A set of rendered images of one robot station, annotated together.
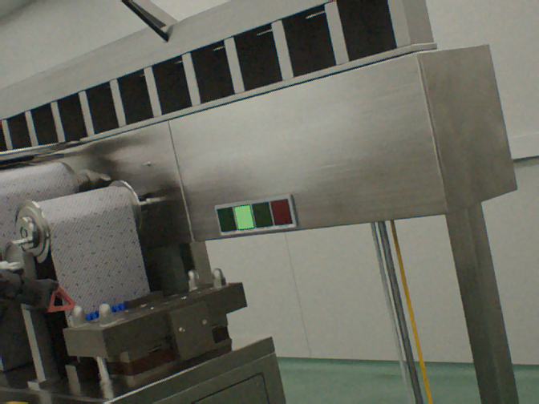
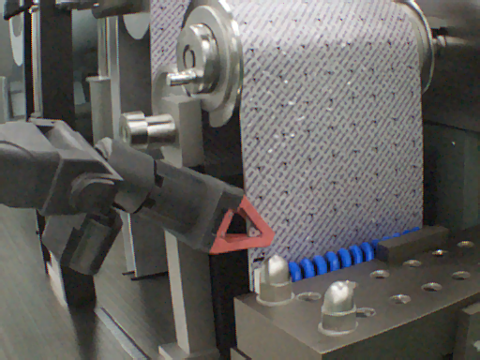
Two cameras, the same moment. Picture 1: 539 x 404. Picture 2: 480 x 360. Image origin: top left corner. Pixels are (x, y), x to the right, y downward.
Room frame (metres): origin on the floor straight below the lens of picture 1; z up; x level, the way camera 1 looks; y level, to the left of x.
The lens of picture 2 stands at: (1.29, 0.29, 1.32)
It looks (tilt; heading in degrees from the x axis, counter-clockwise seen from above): 14 degrees down; 17
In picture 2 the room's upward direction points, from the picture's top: 3 degrees counter-clockwise
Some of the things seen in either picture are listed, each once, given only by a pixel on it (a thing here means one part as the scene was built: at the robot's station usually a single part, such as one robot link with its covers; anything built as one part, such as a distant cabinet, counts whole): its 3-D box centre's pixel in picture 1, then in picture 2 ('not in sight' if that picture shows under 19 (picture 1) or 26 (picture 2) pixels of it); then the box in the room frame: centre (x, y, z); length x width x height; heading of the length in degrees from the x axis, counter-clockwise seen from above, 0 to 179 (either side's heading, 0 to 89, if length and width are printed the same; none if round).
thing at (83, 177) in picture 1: (76, 184); not in sight; (2.44, 0.50, 1.33); 0.07 x 0.07 x 0.07; 43
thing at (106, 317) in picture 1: (106, 313); (338, 305); (1.89, 0.39, 1.05); 0.04 x 0.04 x 0.04
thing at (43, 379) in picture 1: (29, 320); (174, 239); (2.05, 0.60, 1.05); 0.06 x 0.05 x 0.31; 133
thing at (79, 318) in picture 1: (78, 315); (275, 277); (1.95, 0.46, 1.05); 0.04 x 0.04 x 0.04
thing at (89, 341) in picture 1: (158, 317); (434, 294); (2.03, 0.30, 1.00); 0.40 x 0.16 x 0.06; 133
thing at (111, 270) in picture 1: (103, 278); (344, 185); (2.09, 0.42, 1.11); 0.23 x 0.01 x 0.18; 133
